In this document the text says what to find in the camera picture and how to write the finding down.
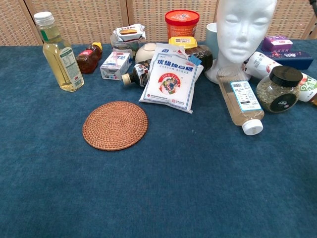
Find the green labelled drink bottle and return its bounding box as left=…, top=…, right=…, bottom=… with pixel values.
left=298, top=72, right=317, bottom=107

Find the amber honey squeeze bottle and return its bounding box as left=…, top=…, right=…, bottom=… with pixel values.
left=75, top=42, right=104, bottom=75

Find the purple carton box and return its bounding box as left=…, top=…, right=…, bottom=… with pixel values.
left=261, top=35, right=294, bottom=53

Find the white snack cake packet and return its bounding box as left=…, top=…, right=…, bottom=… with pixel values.
left=113, top=23, right=147, bottom=43

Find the white foam mannequin head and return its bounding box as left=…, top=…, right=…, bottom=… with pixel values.
left=204, top=0, right=278, bottom=85

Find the round woven rattan coaster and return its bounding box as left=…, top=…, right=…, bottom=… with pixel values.
left=82, top=101, right=149, bottom=151

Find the pale blue cup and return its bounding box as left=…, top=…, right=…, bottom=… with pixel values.
left=206, top=22, right=219, bottom=60

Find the dark soy sauce bottle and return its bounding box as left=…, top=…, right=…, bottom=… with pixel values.
left=121, top=59, right=152, bottom=88

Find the white sugar bag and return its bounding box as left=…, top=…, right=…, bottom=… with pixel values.
left=138, top=42, right=205, bottom=115

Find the round jar with black lid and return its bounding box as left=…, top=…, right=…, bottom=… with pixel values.
left=255, top=65, right=304, bottom=115

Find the small white milk carton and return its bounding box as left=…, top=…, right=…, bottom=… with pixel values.
left=100, top=51, right=132, bottom=81

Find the rattan folding screen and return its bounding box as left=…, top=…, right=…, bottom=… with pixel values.
left=0, top=0, right=317, bottom=47

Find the long dark blue box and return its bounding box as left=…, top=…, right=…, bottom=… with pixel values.
left=257, top=44, right=314, bottom=71

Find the blue table cloth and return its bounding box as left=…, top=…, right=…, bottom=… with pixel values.
left=0, top=39, right=317, bottom=238

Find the blue binder clip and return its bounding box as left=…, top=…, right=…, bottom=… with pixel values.
left=188, top=55, right=203, bottom=66

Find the wrapped snack on jar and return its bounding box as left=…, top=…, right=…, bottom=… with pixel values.
left=110, top=34, right=140, bottom=59

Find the dark brown plastic bottle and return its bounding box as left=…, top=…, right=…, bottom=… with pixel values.
left=184, top=45, right=214, bottom=72

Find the clear bottle with white cap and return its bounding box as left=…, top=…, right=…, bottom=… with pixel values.
left=216, top=67, right=265, bottom=136

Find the orange instant noodle tub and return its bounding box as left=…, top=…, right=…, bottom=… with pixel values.
left=164, top=9, right=201, bottom=41

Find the white bottle with red print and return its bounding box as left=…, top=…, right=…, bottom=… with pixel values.
left=242, top=51, right=283, bottom=80

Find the tall yellow oil bottle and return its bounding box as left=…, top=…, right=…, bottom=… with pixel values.
left=33, top=11, right=85, bottom=93

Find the yellow lidded box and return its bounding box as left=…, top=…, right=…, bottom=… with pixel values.
left=168, top=36, right=199, bottom=50

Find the white ceramic bowl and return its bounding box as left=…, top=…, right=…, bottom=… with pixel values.
left=134, top=42, right=159, bottom=65

